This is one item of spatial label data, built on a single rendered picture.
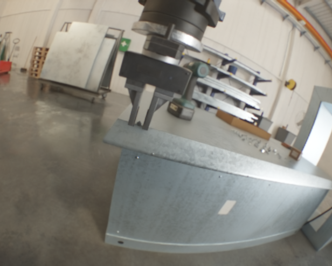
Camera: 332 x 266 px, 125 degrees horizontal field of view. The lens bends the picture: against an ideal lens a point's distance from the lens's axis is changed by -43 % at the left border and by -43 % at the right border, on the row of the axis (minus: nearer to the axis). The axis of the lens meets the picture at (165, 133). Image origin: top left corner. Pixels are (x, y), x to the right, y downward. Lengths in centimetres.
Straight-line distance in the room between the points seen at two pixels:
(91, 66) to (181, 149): 287
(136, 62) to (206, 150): 26
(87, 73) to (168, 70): 286
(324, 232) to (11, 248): 231
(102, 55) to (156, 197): 292
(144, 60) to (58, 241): 82
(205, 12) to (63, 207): 100
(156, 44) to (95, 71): 292
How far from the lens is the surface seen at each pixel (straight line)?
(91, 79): 310
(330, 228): 191
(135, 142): 35
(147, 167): 45
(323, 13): 1040
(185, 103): 57
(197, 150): 38
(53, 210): 96
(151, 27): 25
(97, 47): 322
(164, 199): 54
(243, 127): 114
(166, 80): 29
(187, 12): 26
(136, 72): 29
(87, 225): 89
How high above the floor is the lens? 76
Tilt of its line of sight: 17 degrees down
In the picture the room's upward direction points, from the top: 19 degrees clockwise
